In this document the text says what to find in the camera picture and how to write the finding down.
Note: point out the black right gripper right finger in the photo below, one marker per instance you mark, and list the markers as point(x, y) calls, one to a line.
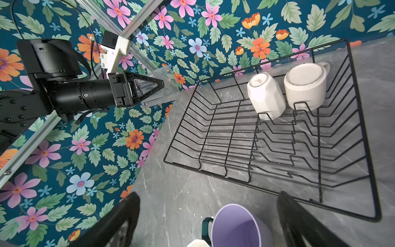
point(300, 227)

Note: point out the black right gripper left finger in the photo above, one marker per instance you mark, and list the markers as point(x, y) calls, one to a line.
point(115, 229)

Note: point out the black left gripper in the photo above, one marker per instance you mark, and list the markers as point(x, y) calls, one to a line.
point(129, 89)

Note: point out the lilac plastic cup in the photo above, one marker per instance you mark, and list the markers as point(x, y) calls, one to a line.
point(236, 226)

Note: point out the green mug white inside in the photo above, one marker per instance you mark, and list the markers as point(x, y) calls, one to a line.
point(205, 240)

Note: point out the white faceted mug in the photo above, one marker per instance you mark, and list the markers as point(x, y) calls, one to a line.
point(266, 96)

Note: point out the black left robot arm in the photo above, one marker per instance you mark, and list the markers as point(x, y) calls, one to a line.
point(53, 66)

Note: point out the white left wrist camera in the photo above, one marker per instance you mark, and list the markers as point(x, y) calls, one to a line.
point(114, 47)

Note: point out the black wire dish rack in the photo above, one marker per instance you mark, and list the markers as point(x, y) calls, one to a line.
point(319, 157)

